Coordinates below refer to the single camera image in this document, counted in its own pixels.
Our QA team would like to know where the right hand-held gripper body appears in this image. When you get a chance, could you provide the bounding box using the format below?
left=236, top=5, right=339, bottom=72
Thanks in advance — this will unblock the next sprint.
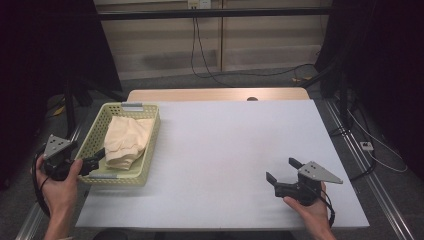
left=274, top=160, right=344, bottom=206

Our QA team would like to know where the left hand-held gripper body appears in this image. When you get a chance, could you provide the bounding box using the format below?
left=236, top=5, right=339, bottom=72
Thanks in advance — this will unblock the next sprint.
left=43, top=134, right=100, bottom=182

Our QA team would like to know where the pale green perforated plastic basket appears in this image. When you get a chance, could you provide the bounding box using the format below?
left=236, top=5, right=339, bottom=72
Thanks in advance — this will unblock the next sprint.
left=75, top=102, right=162, bottom=187

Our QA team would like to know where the cream garment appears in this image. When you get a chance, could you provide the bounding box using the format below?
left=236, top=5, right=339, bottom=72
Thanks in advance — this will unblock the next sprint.
left=103, top=115, right=155, bottom=171

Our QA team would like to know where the person's left hand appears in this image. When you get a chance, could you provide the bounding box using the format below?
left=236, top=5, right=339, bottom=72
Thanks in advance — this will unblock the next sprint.
left=35, top=155, right=84, bottom=218

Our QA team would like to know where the person's right hand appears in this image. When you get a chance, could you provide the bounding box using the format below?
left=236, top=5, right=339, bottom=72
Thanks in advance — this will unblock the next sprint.
left=282, top=181, right=331, bottom=229

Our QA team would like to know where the white table mat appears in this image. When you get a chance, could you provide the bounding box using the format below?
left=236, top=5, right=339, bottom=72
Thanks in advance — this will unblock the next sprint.
left=75, top=99, right=370, bottom=232

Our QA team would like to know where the black tripod stand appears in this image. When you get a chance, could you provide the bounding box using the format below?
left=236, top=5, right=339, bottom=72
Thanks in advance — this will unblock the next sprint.
left=62, top=75, right=128, bottom=140

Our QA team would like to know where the black metal stand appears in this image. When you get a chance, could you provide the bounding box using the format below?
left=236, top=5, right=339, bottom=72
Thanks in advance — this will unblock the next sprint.
left=319, top=59, right=355, bottom=132

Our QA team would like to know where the black curtain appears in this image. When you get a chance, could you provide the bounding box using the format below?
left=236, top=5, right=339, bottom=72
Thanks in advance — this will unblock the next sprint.
left=314, top=0, right=424, bottom=173
left=0, top=0, right=123, bottom=192

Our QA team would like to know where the black horizontal bar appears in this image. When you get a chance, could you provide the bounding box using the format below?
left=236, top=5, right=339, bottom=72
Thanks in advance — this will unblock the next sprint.
left=97, top=6, right=334, bottom=21

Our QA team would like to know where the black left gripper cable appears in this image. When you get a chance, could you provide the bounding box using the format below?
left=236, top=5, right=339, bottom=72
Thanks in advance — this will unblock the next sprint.
left=31, top=146, right=52, bottom=218

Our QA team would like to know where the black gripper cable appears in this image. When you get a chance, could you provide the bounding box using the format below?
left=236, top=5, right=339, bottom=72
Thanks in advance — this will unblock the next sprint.
left=31, top=146, right=52, bottom=218
left=318, top=195, right=336, bottom=228

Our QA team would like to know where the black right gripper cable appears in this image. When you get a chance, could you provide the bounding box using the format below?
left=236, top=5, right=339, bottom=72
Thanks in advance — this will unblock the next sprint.
left=318, top=195, right=336, bottom=228

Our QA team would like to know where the aluminium rail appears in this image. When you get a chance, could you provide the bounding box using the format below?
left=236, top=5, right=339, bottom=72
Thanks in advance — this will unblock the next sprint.
left=324, top=99, right=416, bottom=240
left=14, top=122, right=85, bottom=240

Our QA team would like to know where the black floor cable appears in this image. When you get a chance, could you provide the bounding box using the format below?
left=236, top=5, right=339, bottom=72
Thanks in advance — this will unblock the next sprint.
left=328, top=125, right=378, bottom=183

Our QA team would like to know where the white cable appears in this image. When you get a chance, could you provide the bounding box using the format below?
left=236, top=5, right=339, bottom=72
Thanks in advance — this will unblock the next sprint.
left=346, top=109, right=409, bottom=174

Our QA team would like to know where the black cable along floor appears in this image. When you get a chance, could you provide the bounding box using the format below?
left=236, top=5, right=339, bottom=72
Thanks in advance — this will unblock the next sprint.
left=199, top=62, right=317, bottom=79

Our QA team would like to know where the black hanging wall cable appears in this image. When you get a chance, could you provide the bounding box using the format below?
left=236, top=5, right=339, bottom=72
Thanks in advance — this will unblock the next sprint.
left=190, top=7, right=234, bottom=88

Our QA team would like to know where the white wall socket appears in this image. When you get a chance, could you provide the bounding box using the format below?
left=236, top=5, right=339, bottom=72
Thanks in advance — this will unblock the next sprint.
left=186, top=0, right=212, bottom=10

